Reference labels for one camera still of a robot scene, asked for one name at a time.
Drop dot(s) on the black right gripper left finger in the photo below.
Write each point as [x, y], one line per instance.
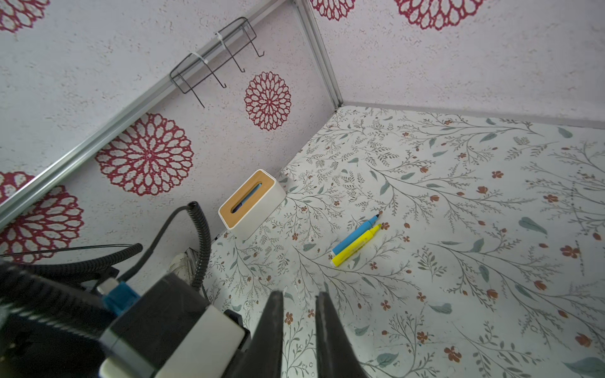
[263, 357]

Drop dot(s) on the blue highlighter pen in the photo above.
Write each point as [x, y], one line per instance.
[355, 235]

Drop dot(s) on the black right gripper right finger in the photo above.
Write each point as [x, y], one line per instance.
[335, 355]

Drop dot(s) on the black wire wall rack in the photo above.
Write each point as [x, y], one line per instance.
[229, 43]

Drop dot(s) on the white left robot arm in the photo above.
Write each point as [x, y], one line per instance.
[50, 327]

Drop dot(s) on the white wooden tissue box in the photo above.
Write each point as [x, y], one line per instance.
[254, 201]

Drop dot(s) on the yellow highlighter pen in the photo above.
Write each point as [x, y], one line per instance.
[355, 246]

